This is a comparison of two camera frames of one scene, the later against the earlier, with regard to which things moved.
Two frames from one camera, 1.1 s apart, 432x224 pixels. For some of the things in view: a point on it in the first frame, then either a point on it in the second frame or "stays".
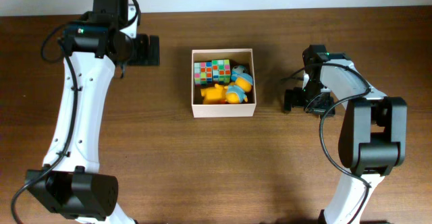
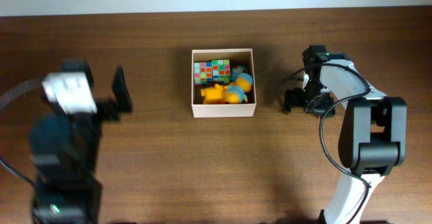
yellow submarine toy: x=216 y=95 stays
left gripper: x=145 y=58 to x=121 y=84
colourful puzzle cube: x=202 y=73 stays
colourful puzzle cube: x=221 y=71 stays
